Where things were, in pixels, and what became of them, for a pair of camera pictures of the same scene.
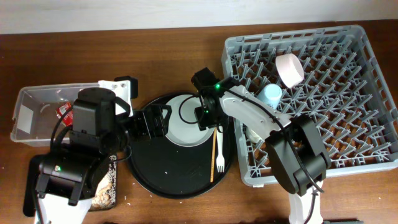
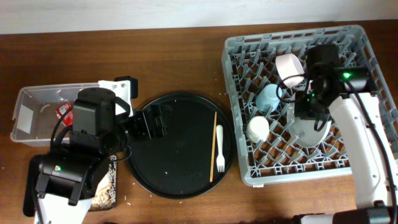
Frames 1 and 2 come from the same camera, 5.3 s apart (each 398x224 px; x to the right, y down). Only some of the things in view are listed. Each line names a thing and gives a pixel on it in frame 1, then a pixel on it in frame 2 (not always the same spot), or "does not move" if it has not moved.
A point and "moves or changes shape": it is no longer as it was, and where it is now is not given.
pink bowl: [289, 70] does not move
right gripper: [203, 121] to [300, 111]
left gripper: [147, 131] does not move
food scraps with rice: [105, 196] does not move
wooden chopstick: [213, 153] does not move
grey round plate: [181, 127] moves or changes shape
